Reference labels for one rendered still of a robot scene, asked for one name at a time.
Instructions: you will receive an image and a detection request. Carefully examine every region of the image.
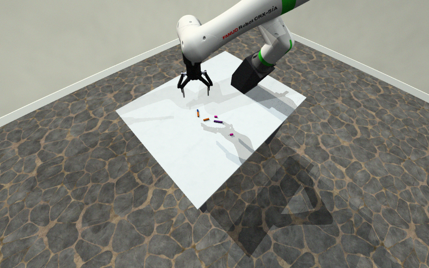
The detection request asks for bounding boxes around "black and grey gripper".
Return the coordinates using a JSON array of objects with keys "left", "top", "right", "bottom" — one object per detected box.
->
[{"left": 177, "top": 64, "right": 213, "bottom": 97}]

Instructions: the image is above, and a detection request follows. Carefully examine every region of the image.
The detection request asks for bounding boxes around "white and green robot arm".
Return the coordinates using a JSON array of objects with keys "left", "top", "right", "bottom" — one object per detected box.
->
[{"left": 177, "top": 0, "right": 309, "bottom": 73}]

